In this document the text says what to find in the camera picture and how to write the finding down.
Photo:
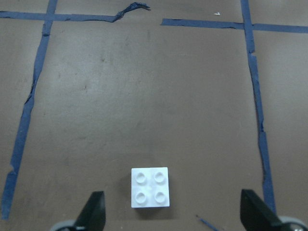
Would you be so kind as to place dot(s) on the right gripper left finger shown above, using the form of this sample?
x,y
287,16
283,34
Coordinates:
x,y
93,215

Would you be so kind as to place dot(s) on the white block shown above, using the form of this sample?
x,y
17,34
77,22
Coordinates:
x,y
149,187

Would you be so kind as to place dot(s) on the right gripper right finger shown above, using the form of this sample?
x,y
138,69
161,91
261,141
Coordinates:
x,y
255,215

